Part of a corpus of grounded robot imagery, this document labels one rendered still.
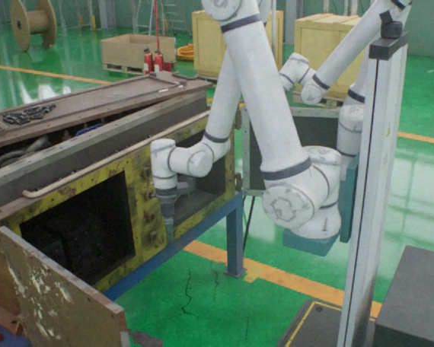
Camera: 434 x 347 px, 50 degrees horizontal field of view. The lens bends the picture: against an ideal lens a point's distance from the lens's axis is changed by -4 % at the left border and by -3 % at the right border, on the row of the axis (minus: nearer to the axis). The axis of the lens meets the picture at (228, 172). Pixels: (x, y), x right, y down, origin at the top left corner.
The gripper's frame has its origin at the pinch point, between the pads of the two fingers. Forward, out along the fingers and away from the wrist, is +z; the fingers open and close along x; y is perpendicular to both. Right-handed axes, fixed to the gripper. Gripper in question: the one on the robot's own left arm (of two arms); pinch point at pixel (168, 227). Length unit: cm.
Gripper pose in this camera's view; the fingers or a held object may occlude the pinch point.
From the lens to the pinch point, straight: 180.9
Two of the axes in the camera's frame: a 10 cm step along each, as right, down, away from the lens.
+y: -9.8, 0.8, -1.6
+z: 0.2, 9.3, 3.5
